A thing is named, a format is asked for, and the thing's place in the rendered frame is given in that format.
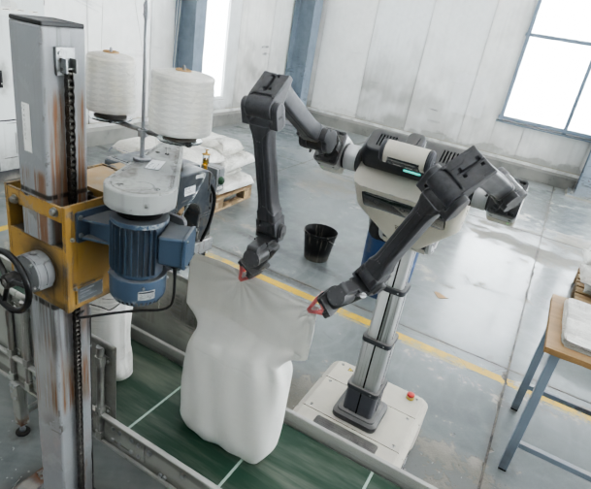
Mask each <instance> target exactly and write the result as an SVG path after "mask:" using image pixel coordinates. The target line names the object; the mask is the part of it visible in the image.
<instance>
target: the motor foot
mask: <svg viewBox="0 0 591 489"><path fill-rule="evenodd" d="M110 212H111V209H110V208H108V207H107V206H106V205H105V204H104V205H101V206H97V207H94V208H90V209H87V210H83V211H80V212H76V213H75V230H76V242H77V243H82V242H85V241H92V242H95V243H100V244H104V245H108V244H109V220H110Z"/></svg>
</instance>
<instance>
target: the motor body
mask: <svg viewBox="0 0 591 489"><path fill-rule="evenodd" d="M169 221H170V215H169V214H168V213H167V212H165V213H164V214H163V215H162V216H161V217H160V218H158V219H155V220H151V221H135V220H129V219H126V218H123V217H121V216H119V215H118V214H117V213H116V211H114V210H111V212H110V220H109V264H110V268H109V270H108V274H109V285H110V293H111V295H112V296H113V297H114V299H115V300H116V301H117V302H119V303H121V304H123V305H125V306H130V307H144V306H148V305H151V304H154V303H156V302H157V301H158V300H160V298H161V297H162V296H163V295H164V293H165V289H166V279H167V278H168V277H167V269H166V267H165V266H164V265H160V264H158V260H157V259H156V256H157V238H158V236H159V235H161V234H162V232H163V231H164V230H165V226H168V223H169Z"/></svg>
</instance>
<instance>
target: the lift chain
mask: <svg viewBox="0 0 591 489"><path fill-rule="evenodd" d="M69 84H70V85H69ZM64 89H65V93H64V99H65V115H66V119H65V127H66V142H67V145H66V153H67V167H68V169H67V178H68V182H67V183H68V191H69V192H68V201H69V205H73V204H76V203H77V201H78V193H77V169H76V167H77V158H76V153H77V151H76V132H75V129H76V121H75V115H76V114H75V93H74V89H75V81H74V73H73V71H69V72H68V74H64ZM69 97H70V99H69ZM70 110H71V111H70ZM70 123H71V125H70ZM71 149H72V150H71ZM71 161H72V163H71ZM72 173H73V174H72ZM72 185H73V186H72ZM72 197H73V198H72ZM69 205H68V206H69ZM80 312H81V308H77V309H75V310H74V311H73V312H72V314H73V315H72V321H73V341H74V342H73V348H74V366H75V368H74V374H75V376H74V379H75V398H76V399H75V405H76V420H77V421H76V427H77V429H76V434H77V455H78V457H77V461H78V487H79V489H85V487H84V485H85V484H84V455H83V454H84V449H83V420H82V419H83V413H82V411H83V409H82V358H81V356H82V350H81V347H82V342H81V338H82V336H81V320H80V319H78V318H77V315H78V314H80Z"/></svg>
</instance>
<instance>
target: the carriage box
mask: <svg viewBox="0 0 591 489"><path fill-rule="evenodd" d="M117 170H119V169H118V168H115V167H113V166H110V165H107V164H105V163H100V164H96V165H91V166H87V201H83V202H79V203H76V204H73V205H69V206H65V207H59V206H57V205H56V204H54V203H48V202H46V201H43V200H41V199H39V198H37V197H34V196H32V195H30V194H28V193H25V192H23V191H21V184H20V179H18V180H13V181H10V180H9V181H4V187H5V197H6V208H7V218H8V229H9V240H10V251H11V253H12V254H13V255H14V256H18V255H21V254H23V253H26V252H29V251H32V250H37V249H38V250H41V251H42V252H44V253H45V254H46V255H47V256H48V257H49V259H50V260H51V262H52V264H53V267H54V269H55V281H54V284H53V286H51V287H49V288H46V289H44V290H42V291H37V292H32V293H34V294H36V295H37V296H39V297H41V298H43V299H45V300H46V301H48V302H50V303H52V304H53V305H55V306H57V307H59V308H61V309H62V310H65V312H66V313H71V312H73V311H74V310H75V309H77V308H80V307H82V306H84V305H86V304H88V303H90V302H92V301H94V300H96V299H99V298H101V297H103V296H105V295H107V294H109V293H110V285H109V274H108V270H109V268H110V264H109V245H108V244H100V243H95V242H92V241H85V242H82V243H77V242H76V230H75V213H76V212H80V211H83V210H87V209H90V208H94V207H97V206H101V205H104V201H103V182H104V180H105V178H107V177H108V176H110V175H111V174H113V173H114V172H116V171H117ZM22 206H24V207H26V208H28V209H30V210H32V211H34V212H37V213H39V214H42V215H44V216H46V217H48V218H50V219H52V220H55V221H57V222H59V223H61V224H62V243H59V244H54V245H50V244H47V243H45V242H43V241H41V240H39V239H37V238H35V237H33V236H31V235H29V234H27V233H25V232H24V222H23V209H22ZM99 279H103V292H102V293H100V294H98V295H96V296H94V297H91V298H89V299H87V300H85V301H83V302H81V303H79V297H78V290H79V289H80V288H83V287H85V286H87V285H89V284H91V283H93V282H95V281H97V280H99Z"/></svg>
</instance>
